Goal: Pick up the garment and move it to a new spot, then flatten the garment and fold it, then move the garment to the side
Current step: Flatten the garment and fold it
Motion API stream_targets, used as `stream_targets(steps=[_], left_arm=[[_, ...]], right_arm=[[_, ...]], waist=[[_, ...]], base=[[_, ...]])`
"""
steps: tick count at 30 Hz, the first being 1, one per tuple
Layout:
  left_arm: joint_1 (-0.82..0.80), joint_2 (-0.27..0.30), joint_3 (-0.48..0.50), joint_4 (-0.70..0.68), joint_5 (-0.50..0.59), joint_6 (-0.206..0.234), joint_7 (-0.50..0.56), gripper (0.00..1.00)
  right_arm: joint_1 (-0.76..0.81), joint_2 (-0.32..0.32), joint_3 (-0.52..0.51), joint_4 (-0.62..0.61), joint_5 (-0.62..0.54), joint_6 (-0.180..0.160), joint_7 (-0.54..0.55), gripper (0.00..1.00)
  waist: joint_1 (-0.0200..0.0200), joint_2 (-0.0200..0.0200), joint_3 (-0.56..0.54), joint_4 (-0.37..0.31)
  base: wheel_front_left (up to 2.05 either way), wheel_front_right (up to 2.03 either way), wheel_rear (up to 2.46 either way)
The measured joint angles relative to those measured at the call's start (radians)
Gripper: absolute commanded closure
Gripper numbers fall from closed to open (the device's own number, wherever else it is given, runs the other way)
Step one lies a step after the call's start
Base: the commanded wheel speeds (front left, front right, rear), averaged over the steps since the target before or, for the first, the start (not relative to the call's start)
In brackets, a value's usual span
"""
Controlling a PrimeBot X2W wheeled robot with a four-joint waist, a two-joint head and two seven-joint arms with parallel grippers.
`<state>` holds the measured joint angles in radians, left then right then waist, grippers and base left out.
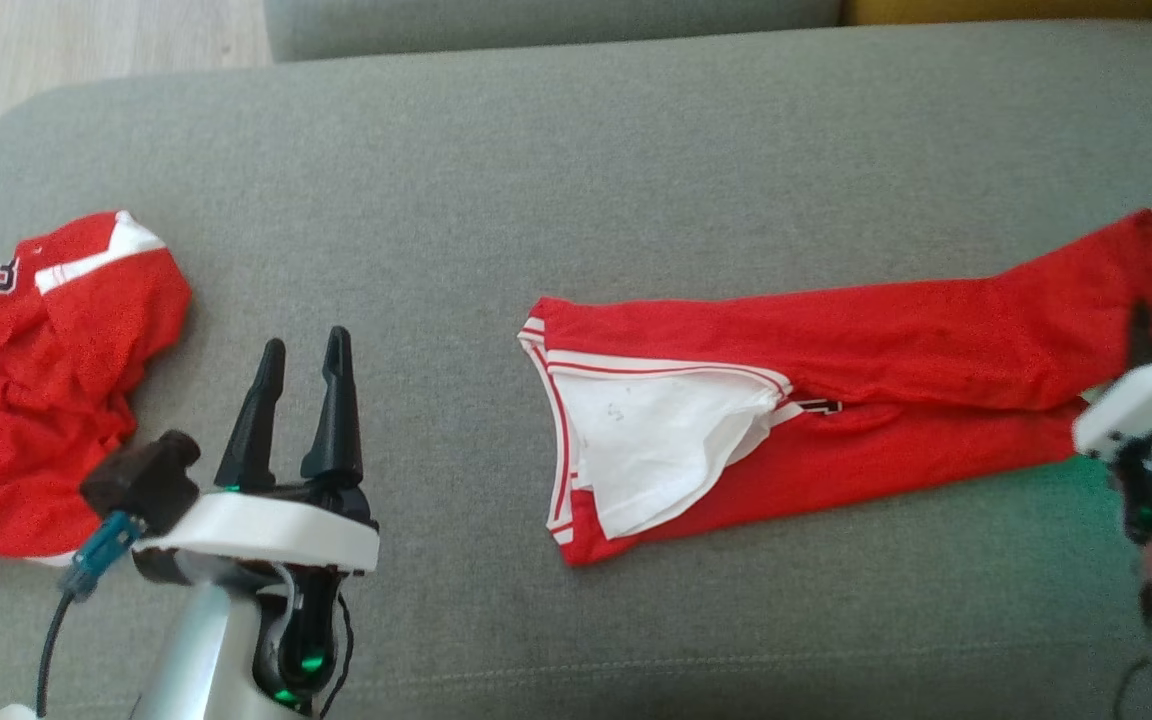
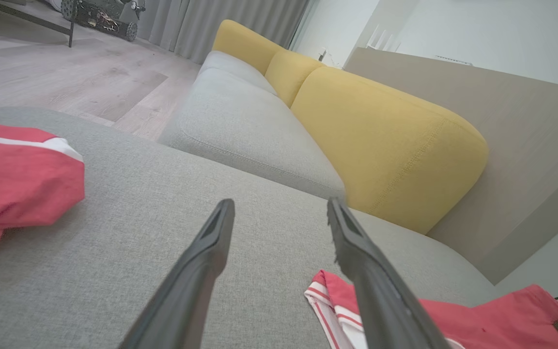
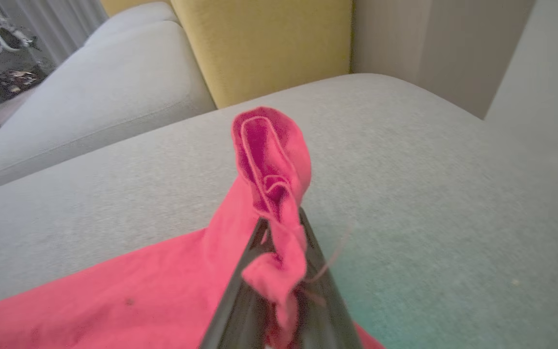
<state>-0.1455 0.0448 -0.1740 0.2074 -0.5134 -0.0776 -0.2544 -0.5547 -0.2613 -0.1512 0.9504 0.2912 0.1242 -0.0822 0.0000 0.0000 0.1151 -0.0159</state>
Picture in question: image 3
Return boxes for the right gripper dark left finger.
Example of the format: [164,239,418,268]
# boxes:
[199,217,274,349]

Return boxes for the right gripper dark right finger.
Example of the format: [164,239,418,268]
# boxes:
[297,208,364,349]

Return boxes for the red and white shorts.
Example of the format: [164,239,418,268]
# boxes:
[0,107,386,349]

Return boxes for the large grey sofa seat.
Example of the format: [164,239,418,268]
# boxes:
[0,73,558,349]

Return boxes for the grey sofa seat cushion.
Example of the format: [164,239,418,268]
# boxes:
[0,20,217,197]
[84,1,179,47]

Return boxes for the wheeled robot cart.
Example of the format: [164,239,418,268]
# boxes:
[0,48,51,105]

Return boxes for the grey curtain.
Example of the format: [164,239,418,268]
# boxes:
[0,0,110,66]

